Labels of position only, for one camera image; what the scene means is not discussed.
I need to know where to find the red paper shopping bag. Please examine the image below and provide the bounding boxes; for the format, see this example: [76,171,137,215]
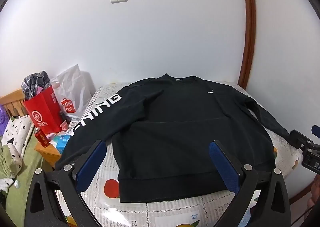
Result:
[24,86,62,134]

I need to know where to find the green bed sheet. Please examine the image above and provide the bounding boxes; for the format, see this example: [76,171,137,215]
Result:
[5,134,52,226]

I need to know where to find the fruit print tablecloth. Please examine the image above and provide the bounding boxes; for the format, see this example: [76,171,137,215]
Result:
[80,84,301,226]

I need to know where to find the white black-dotted pillow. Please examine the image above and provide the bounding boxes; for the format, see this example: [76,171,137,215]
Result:
[1,115,34,193]

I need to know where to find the brown wooden door frame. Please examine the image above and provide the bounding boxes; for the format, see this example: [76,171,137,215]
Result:
[238,0,257,89]

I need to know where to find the grey plaid cloth in bag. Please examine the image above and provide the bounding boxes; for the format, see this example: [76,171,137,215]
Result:
[21,70,51,101]

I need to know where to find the white Miniso plastic bag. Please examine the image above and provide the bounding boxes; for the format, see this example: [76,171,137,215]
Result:
[50,64,95,121]

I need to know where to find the red drink can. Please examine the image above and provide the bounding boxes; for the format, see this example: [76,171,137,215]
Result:
[34,127,50,148]

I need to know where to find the purple plush toy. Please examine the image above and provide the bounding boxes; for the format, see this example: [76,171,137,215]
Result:
[0,105,9,136]

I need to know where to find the pink small cup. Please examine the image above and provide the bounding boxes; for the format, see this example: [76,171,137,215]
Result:
[60,120,69,131]

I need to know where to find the wooden bed headboard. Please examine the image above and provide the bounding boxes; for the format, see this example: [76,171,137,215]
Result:
[0,89,28,117]

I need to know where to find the black Li-Ning sweatshirt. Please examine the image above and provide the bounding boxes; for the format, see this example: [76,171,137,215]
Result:
[55,75,289,203]

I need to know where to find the blue tissue box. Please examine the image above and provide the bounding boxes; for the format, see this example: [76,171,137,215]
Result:
[53,135,71,154]

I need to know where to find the wooden bedside table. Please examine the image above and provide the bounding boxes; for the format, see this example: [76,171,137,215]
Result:
[35,143,61,167]

